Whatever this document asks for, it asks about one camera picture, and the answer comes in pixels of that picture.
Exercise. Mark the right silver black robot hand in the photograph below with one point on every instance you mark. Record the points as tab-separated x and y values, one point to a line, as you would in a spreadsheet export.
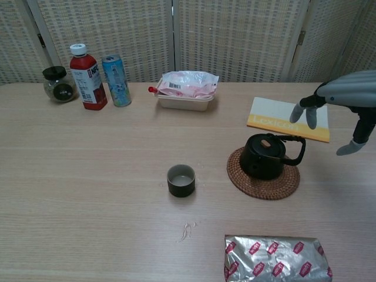
346	88

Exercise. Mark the black teapot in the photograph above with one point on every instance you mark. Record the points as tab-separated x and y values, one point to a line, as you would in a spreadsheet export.
261	164

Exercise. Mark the brown woven round coaster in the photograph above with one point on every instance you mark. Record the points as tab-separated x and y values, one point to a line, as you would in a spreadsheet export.
264	191

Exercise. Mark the yellow white Lexicon book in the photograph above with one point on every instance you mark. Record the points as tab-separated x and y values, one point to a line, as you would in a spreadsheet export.
270	111

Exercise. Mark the pink plastic packet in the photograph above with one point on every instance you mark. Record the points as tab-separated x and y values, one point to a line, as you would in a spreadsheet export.
185	104

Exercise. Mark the silver foil tea package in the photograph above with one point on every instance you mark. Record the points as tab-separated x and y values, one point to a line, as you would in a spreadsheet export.
276	261

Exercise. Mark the dark ceramic teacup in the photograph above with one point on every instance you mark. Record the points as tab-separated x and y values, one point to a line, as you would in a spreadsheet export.
181	188

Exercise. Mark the red capped small pouch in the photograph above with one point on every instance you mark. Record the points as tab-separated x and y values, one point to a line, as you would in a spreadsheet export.
151	89

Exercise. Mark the blue drink can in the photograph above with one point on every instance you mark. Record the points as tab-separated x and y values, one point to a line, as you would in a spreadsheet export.
117	82

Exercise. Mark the woven folding screen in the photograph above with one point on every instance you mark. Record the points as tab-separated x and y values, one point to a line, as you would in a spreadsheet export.
117	35

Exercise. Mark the red juice bottle white cap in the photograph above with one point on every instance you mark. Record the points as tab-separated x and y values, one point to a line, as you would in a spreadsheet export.
88	85

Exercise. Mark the glass jar black lid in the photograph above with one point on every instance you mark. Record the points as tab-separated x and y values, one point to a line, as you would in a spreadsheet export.
60	88

